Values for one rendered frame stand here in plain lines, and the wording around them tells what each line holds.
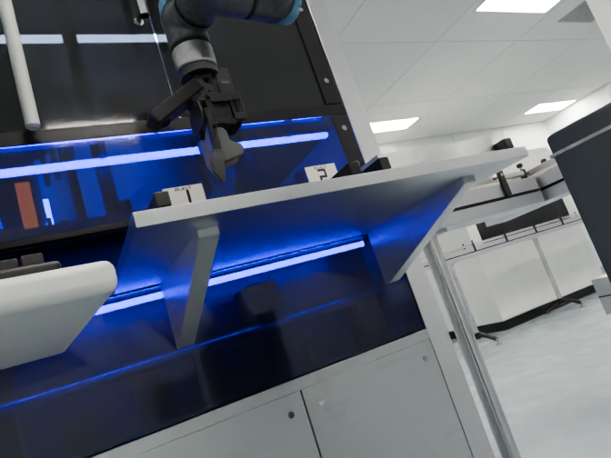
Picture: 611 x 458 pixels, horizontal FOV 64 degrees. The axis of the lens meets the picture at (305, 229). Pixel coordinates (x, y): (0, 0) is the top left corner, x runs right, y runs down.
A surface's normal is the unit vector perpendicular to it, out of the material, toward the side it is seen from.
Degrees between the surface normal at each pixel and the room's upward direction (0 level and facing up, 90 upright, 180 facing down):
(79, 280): 90
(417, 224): 90
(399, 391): 90
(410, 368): 90
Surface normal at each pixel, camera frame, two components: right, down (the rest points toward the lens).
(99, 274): 0.50, -0.33
